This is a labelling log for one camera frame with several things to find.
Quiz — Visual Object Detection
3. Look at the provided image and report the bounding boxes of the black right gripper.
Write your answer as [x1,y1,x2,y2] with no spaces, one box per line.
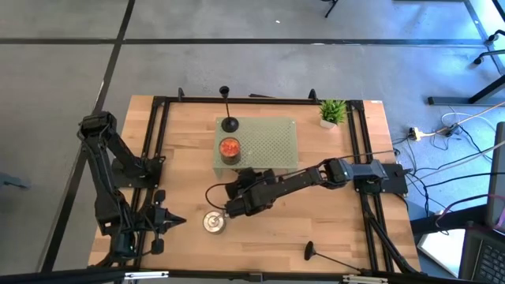
[225,167,279,202]

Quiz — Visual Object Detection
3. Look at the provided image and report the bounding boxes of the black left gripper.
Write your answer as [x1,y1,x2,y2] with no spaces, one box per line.
[132,189,188,256]

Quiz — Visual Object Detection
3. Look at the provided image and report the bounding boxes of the green perforated metal shelf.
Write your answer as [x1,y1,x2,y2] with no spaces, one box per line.
[211,116,300,181]

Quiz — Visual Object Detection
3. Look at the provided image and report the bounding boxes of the orange scented candle tin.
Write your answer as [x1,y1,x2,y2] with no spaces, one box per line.
[219,136,242,166]

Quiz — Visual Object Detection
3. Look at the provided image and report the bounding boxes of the silver candle tin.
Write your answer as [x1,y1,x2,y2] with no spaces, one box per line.
[202,210,228,236]

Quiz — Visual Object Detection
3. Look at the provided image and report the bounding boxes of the black candlestick holder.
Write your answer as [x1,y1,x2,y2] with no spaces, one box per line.
[219,85,240,134]
[303,240,362,273]

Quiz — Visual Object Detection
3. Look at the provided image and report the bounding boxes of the black crossbar with silver brackets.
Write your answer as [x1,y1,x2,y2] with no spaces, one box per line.
[0,266,505,284]

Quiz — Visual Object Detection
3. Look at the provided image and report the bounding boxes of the green plant in white pot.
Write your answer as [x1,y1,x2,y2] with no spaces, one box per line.
[318,98,349,130]

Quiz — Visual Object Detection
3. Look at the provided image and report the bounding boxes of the black tripod leg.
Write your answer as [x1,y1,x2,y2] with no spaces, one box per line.
[321,0,340,19]

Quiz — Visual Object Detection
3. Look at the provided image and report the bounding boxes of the white flat board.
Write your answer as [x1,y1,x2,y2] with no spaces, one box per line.
[416,228,467,279]

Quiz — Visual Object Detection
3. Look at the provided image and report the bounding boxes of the black power adapter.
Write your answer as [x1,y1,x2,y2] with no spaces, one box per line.
[436,123,461,137]

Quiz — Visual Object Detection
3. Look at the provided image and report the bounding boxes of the black desk foot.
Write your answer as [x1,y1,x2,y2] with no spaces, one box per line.
[428,74,505,107]

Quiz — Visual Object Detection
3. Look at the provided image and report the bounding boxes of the dark computer monitor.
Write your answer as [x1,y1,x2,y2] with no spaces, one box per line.
[485,121,505,230]

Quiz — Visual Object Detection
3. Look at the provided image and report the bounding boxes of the dark laptop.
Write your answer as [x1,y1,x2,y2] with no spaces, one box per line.
[458,227,505,284]

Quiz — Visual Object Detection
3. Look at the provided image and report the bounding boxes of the black chair caster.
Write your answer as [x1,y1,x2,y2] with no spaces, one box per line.
[484,28,505,44]
[472,47,505,66]

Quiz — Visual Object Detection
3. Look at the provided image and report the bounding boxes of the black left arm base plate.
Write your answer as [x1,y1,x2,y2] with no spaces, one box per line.
[106,157,163,189]

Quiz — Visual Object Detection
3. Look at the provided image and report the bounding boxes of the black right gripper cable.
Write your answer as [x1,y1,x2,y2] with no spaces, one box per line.
[204,181,236,211]

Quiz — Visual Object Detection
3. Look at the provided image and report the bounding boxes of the black aluminium table frame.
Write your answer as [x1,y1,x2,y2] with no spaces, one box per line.
[92,87,421,277]

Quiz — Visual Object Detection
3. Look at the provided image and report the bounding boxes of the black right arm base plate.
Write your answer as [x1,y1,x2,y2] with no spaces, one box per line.
[352,159,410,195]

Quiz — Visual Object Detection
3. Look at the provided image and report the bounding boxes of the pink floor cable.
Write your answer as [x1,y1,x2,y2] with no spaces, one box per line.
[433,192,505,230]

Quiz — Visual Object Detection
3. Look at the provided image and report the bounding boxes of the black floor cable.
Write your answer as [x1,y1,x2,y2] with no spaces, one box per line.
[410,171,505,190]

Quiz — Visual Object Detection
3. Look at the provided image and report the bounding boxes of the beige floor cable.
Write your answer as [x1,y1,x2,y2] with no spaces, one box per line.
[429,101,505,137]

